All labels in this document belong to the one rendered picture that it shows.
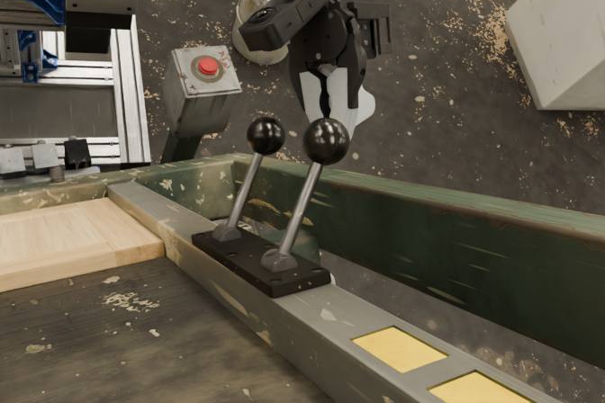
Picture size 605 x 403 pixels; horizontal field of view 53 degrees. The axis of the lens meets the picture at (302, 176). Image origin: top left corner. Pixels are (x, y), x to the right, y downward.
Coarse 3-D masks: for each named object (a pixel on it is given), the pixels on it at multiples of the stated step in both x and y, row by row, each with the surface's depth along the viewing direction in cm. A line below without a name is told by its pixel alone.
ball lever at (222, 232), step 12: (264, 120) 57; (276, 120) 58; (252, 132) 57; (264, 132) 57; (276, 132) 57; (252, 144) 57; (264, 144) 57; (276, 144) 57; (252, 168) 58; (252, 180) 58; (240, 192) 58; (240, 204) 57; (216, 228) 58; (228, 228) 56
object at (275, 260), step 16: (320, 128) 46; (336, 128) 46; (304, 144) 47; (320, 144) 46; (336, 144) 46; (320, 160) 47; (336, 160) 47; (304, 192) 47; (304, 208) 47; (288, 224) 47; (288, 240) 47; (272, 256) 46; (288, 256) 46; (272, 272) 46
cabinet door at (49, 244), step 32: (0, 224) 94; (32, 224) 91; (64, 224) 89; (96, 224) 85; (128, 224) 83; (0, 256) 73; (32, 256) 70; (64, 256) 69; (96, 256) 68; (128, 256) 70; (160, 256) 72; (0, 288) 64
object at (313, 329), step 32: (128, 192) 97; (160, 224) 72; (192, 224) 69; (192, 256) 61; (224, 288) 52; (256, 288) 45; (320, 288) 44; (256, 320) 46; (288, 320) 40; (320, 320) 38; (352, 320) 38; (384, 320) 37; (288, 352) 41; (320, 352) 37; (352, 352) 33; (448, 352) 32; (320, 384) 37; (352, 384) 33; (384, 384) 30; (416, 384) 29; (512, 384) 28
